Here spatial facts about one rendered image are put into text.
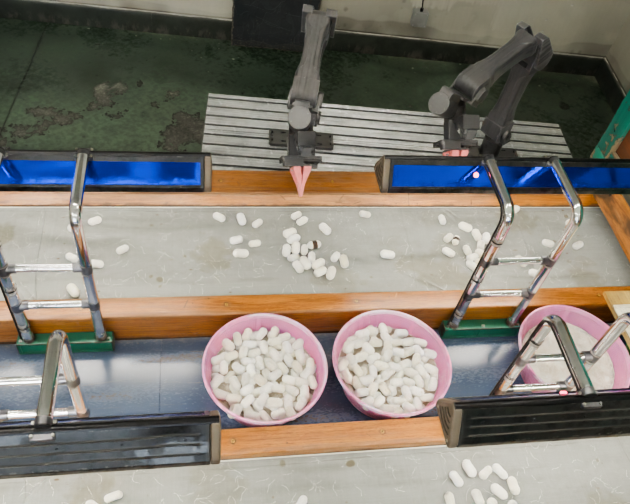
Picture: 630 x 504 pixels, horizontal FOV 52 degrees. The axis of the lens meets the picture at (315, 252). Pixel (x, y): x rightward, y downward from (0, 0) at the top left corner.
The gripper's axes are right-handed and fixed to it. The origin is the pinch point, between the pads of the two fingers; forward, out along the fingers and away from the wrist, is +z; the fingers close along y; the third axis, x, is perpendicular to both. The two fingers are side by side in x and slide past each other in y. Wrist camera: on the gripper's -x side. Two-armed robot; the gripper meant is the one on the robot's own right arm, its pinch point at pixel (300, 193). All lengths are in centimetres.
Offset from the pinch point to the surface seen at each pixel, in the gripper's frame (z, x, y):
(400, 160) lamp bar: -4.3, -35.0, 15.5
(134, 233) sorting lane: 10.0, 0.9, -41.3
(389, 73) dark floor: -76, 174, 76
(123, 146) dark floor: -30, 133, -58
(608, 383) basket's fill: 46, -28, 68
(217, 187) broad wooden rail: -2.0, 8.1, -20.8
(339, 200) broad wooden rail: 1.4, 6.9, 11.6
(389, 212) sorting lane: 4.7, 5.8, 25.2
